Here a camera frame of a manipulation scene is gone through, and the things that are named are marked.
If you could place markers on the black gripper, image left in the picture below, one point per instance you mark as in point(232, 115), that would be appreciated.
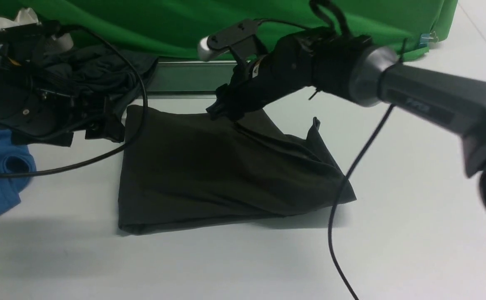
point(33, 106)

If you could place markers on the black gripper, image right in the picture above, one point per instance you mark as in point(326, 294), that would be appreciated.
point(287, 69)

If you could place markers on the dark gray long-sleeve top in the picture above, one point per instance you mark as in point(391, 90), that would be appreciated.
point(187, 171)

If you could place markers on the gray black robot arm, right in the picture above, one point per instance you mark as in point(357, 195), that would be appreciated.
point(356, 70)

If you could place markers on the dark teal crumpled garment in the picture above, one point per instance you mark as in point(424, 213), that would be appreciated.
point(96, 71)

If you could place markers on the green backdrop cloth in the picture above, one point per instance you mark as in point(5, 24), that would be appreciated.
point(173, 28)

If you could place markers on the blue binder clip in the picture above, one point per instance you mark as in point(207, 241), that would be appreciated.
point(426, 39)

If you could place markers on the metal table cable hatch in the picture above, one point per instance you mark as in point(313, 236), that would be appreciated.
point(189, 79)

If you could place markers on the gray wrist camera, image right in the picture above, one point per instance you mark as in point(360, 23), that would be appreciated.
point(240, 39)

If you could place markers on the gray wrist camera, image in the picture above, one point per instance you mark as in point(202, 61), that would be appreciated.
point(240, 39)
point(55, 45)

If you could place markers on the gray wrist camera, image left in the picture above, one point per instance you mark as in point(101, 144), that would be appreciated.
point(55, 45)

